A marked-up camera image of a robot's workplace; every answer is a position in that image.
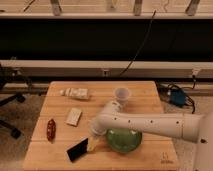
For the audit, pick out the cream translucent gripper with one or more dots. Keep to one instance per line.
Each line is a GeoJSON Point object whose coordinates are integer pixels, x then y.
{"type": "Point", "coordinates": [92, 143]}

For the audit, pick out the black rectangular eraser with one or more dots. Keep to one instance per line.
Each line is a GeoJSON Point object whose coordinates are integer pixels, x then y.
{"type": "Point", "coordinates": [78, 150]}

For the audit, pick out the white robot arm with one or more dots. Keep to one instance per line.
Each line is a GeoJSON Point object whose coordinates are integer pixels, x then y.
{"type": "Point", "coordinates": [189, 127]}

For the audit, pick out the white rectangular sponge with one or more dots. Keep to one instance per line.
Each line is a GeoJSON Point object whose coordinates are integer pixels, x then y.
{"type": "Point", "coordinates": [73, 116]}

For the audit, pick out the green round bowl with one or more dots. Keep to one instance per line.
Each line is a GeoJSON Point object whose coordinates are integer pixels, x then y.
{"type": "Point", "coordinates": [123, 140]}

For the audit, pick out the red chili pepper toy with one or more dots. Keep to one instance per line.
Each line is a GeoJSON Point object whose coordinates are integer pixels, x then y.
{"type": "Point", "coordinates": [51, 129]}

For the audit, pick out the white squeeze tube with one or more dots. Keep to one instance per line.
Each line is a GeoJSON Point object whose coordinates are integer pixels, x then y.
{"type": "Point", "coordinates": [75, 93]}

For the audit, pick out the clear plastic cup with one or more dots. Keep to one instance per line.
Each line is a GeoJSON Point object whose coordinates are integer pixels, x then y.
{"type": "Point", "coordinates": [122, 94]}

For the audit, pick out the blue power box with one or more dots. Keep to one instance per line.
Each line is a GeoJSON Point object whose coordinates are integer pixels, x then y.
{"type": "Point", "coordinates": [177, 97]}

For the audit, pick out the black office chair base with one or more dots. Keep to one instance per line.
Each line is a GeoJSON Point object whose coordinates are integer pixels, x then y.
{"type": "Point", "coordinates": [19, 97]}

